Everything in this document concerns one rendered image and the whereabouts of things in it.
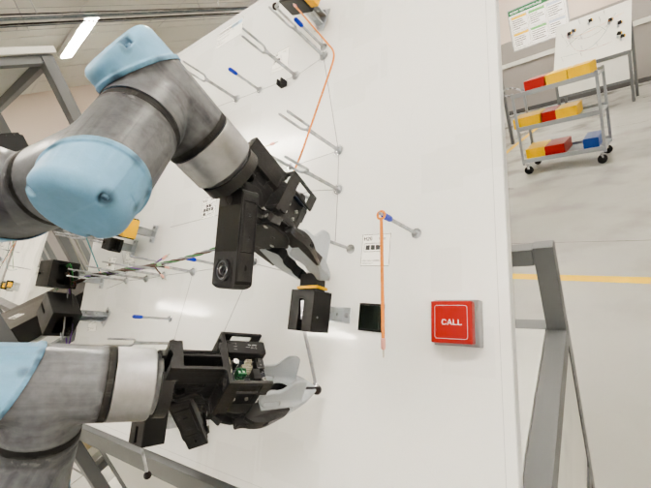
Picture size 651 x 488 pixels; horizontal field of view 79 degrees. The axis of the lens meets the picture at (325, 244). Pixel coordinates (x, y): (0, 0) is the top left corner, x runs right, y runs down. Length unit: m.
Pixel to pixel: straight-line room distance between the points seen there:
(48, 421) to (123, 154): 0.25
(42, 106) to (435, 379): 8.10
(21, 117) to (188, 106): 7.85
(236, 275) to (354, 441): 0.30
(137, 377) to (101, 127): 0.24
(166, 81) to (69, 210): 0.14
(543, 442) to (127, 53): 0.77
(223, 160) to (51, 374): 0.25
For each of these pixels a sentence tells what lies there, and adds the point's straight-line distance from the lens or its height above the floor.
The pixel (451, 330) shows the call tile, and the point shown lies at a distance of 0.50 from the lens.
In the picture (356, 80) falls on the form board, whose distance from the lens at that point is 0.75.
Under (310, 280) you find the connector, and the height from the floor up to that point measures 1.18.
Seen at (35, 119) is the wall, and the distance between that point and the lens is 8.26.
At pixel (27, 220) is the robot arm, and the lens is 0.43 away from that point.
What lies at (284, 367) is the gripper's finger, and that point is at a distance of 0.55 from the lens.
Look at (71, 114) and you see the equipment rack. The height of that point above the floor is 1.65.
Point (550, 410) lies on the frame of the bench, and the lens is 0.84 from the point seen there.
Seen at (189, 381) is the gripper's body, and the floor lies 1.17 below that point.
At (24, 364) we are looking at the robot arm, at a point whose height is 1.27.
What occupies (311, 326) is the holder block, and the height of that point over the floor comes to 1.14.
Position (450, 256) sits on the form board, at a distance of 0.55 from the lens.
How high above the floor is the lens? 1.38
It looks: 16 degrees down
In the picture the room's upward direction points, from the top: 19 degrees counter-clockwise
